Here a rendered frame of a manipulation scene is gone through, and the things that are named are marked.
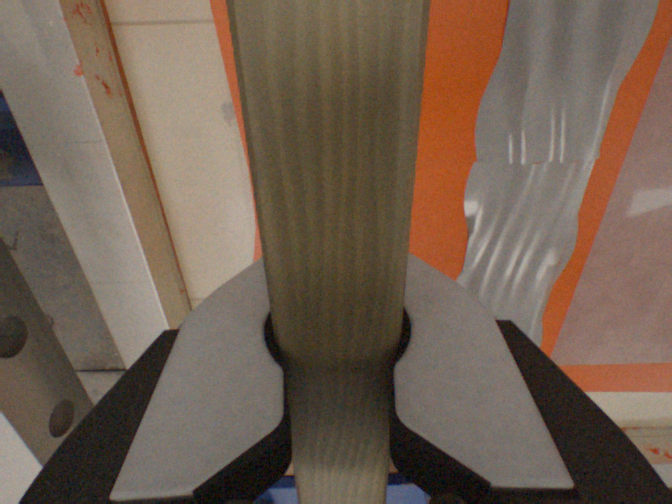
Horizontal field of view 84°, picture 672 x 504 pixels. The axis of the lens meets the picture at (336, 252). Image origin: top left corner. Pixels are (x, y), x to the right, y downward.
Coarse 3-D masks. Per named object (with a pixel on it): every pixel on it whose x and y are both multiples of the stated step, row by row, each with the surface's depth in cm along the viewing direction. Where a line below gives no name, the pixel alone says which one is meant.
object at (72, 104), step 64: (0, 0) 14; (64, 0) 15; (0, 64) 15; (64, 64) 16; (64, 128) 17; (128, 128) 19; (64, 192) 18; (128, 192) 19; (128, 256) 20; (128, 320) 23; (640, 448) 33
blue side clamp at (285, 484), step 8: (280, 480) 31; (288, 480) 31; (392, 480) 31; (400, 480) 31; (408, 480) 31; (272, 488) 30; (280, 488) 30; (288, 488) 30; (392, 488) 31; (400, 488) 31; (408, 488) 31; (416, 488) 31; (264, 496) 31; (272, 496) 31; (280, 496) 31; (288, 496) 31; (296, 496) 31; (392, 496) 31; (400, 496) 31; (408, 496) 31; (416, 496) 31
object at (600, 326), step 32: (608, 160) 21; (640, 160) 21; (416, 192) 22; (448, 192) 22; (608, 192) 22; (640, 192) 22; (256, 224) 23; (416, 224) 23; (448, 224) 23; (608, 224) 24; (640, 224) 24; (256, 256) 24; (416, 256) 25; (448, 256) 25; (576, 256) 25; (608, 256) 25; (640, 256) 25; (576, 288) 26; (608, 288) 26; (640, 288) 26; (544, 320) 28; (576, 320) 28; (608, 320) 28; (640, 320) 28; (544, 352) 29; (576, 352) 29; (608, 352) 29; (640, 352) 29; (608, 384) 31; (640, 384) 31
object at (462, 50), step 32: (224, 0) 17; (448, 0) 17; (480, 0) 17; (224, 32) 18; (448, 32) 18; (480, 32) 18; (224, 64) 19; (448, 64) 19; (480, 64) 19; (640, 64) 19; (448, 96) 20; (480, 96) 20; (640, 96) 20; (448, 128) 20; (608, 128) 21; (640, 128) 21; (448, 160) 21
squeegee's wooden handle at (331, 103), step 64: (256, 0) 5; (320, 0) 5; (384, 0) 5; (256, 64) 5; (320, 64) 5; (384, 64) 5; (256, 128) 6; (320, 128) 6; (384, 128) 6; (256, 192) 7; (320, 192) 6; (384, 192) 6; (320, 256) 7; (384, 256) 7; (320, 320) 8; (384, 320) 8; (320, 384) 9; (384, 384) 9; (320, 448) 10; (384, 448) 10
